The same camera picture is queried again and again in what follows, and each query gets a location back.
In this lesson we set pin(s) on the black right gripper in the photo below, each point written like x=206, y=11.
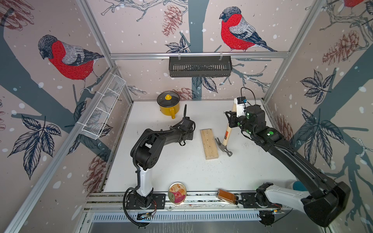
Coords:
x=232, y=120

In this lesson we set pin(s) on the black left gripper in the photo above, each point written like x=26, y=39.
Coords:
x=191, y=135

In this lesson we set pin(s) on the wooden handle claw hammer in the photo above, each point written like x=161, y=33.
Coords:
x=223, y=145

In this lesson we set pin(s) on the pale wooden block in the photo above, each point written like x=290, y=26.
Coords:
x=209, y=144

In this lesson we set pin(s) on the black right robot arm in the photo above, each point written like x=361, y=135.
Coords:
x=323, y=200

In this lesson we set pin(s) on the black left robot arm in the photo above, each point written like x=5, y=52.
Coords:
x=145, y=154

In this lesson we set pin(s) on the yellow pot with lid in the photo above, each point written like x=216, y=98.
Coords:
x=169, y=103

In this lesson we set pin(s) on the round colourful tin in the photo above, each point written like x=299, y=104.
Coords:
x=177, y=193

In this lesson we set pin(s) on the brown leather case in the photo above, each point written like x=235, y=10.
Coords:
x=227, y=197

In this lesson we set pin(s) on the teal round disc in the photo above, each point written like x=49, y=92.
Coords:
x=297, y=185

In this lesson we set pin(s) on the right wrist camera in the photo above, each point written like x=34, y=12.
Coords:
x=240, y=103

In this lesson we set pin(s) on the black hanging wire basket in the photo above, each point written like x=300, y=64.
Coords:
x=200, y=66

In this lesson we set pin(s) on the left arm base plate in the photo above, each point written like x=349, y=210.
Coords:
x=133, y=203

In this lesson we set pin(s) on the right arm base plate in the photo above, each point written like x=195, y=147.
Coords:
x=249, y=200

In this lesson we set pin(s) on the white wire mesh shelf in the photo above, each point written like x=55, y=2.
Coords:
x=96, y=124

